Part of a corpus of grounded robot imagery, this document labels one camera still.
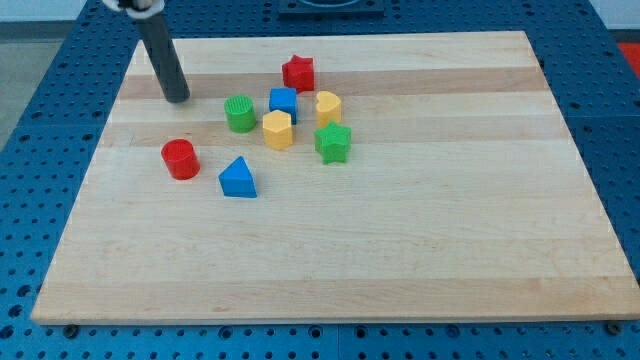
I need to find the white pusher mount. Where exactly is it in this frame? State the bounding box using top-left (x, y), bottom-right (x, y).
top-left (102, 0), bottom-right (165, 19)

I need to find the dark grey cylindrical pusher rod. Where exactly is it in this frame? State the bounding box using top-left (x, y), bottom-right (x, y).
top-left (136, 13), bottom-right (190, 103)

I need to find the blue cube block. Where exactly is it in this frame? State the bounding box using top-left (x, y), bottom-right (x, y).
top-left (269, 87), bottom-right (297, 125)

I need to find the green cylinder block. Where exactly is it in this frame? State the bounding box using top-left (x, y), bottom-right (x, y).
top-left (224, 94), bottom-right (256, 133)

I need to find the red cylinder block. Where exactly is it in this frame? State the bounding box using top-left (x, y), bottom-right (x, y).
top-left (161, 139), bottom-right (200, 180)

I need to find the yellow hexagon block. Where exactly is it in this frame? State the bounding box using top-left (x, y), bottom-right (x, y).
top-left (262, 110), bottom-right (293, 150)

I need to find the blue triangle block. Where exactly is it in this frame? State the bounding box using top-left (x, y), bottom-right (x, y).
top-left (218, 156), bottom-right (257, 198)

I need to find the red star block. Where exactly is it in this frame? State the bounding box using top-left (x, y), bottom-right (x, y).
top-left (281, 55), bottom-right (315, 93)

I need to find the yellow heart block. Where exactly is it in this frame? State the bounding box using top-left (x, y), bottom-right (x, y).
top-left (315, 91), bottom-right (342, 128)

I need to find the green star block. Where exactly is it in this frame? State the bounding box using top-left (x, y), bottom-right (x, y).
top-left (314, 121), bottom-right (352, 165)

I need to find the light wooden board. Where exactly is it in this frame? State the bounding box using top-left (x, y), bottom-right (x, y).
top-left (31, 31), bottom-right (639, 325)

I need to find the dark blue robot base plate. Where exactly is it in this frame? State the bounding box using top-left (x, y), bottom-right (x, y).
top-left (275, 0), bottom-right (386, 18)

